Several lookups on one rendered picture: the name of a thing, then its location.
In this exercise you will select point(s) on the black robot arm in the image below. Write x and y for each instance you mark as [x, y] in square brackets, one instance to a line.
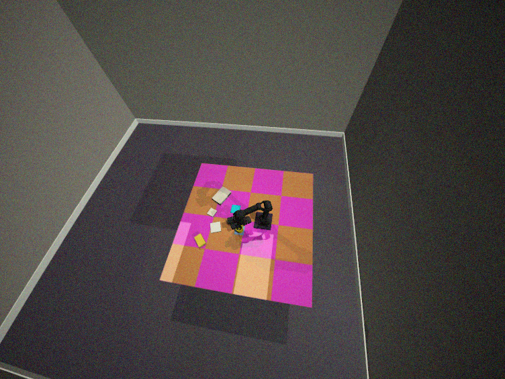
[240, 214]

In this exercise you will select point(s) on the yellow flat block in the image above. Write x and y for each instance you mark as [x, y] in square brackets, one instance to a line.
[199, 240]

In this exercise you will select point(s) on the white flat block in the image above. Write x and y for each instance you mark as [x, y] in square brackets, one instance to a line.
[221, 195]

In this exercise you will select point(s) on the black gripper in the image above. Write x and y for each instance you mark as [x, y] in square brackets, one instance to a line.
[238, 224]

